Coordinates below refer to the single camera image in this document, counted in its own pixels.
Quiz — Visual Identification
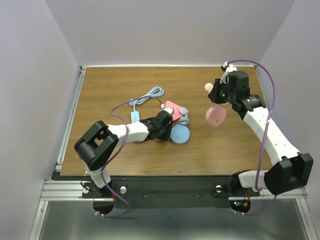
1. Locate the blue round socket cord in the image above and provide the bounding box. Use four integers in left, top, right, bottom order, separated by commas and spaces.
177, 106, 191, 127

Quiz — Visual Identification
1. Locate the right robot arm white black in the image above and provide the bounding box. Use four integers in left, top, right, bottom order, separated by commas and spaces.
205, 70, 314, 195

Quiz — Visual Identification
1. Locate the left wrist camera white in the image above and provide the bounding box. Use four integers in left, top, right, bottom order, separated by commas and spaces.
160, 103, 175, 116

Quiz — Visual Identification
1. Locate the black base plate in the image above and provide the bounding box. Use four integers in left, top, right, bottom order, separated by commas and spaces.
82, 175, 261, 210

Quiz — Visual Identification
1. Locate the pink triangular power strip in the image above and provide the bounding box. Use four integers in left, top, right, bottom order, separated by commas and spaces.
165, 100, 189, 122

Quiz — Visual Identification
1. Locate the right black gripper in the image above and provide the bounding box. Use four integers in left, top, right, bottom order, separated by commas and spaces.
207, 78, 236, 104

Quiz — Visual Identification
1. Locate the aluminium frame rail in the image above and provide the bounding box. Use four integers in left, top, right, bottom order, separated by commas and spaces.
55, 66, 87, 171

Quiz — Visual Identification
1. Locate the purple cable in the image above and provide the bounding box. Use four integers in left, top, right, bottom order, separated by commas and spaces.
94, 96, 166, 219
223, 59, 278, 216

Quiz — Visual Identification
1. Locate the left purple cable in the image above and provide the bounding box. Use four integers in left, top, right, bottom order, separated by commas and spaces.
94, 96, 166, 219

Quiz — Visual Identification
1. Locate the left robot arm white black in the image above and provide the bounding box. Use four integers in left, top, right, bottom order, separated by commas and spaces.
74, 107, 174, 197

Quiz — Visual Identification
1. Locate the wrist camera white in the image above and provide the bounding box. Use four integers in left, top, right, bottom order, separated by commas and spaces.
220, 61, 237, 84
160, 103, 175, 116

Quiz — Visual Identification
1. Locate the pink round socket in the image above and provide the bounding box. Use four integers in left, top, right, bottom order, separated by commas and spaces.
205, 105, 227, 127

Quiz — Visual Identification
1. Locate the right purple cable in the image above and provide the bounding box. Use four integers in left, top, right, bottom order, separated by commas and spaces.
223, 59, 278, 216

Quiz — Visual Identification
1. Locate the blue round socket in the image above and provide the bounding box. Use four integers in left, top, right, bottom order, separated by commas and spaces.
170, 124, 190, 144

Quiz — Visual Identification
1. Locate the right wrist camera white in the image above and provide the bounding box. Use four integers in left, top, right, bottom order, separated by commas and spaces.
220, 61, 237, 84

